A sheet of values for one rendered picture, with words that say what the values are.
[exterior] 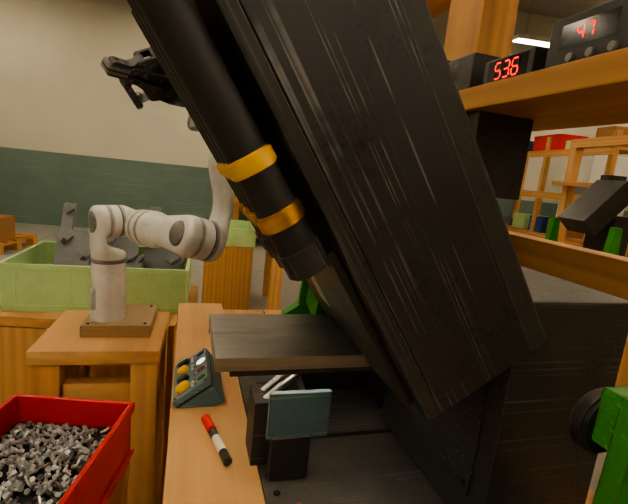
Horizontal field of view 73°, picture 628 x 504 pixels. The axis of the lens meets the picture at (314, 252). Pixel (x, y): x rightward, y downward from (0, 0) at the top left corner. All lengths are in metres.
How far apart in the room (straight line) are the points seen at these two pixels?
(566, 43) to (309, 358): 0.57
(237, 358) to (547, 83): 0.56
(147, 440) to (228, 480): 0.68
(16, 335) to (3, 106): 7.37
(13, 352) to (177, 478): 1.16
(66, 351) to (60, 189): 7.37
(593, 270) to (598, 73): 0.36
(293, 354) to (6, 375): 1.40
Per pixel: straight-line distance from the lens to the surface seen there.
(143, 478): 1.46
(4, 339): 1.80
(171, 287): 1.67
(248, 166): 0.36
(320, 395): 0.68
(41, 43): 8.81
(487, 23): 1.12
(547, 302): 0.59
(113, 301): 1.34
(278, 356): 0.56
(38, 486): 0.79
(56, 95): 8.61
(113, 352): 1.26
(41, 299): 1.76
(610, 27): 0.71
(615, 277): 0.86
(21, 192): 8.85
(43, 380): 1.34
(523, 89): 0.75
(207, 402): 0.89
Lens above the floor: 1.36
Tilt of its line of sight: 11 degrees down
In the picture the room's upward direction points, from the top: 6 degrees clockwise
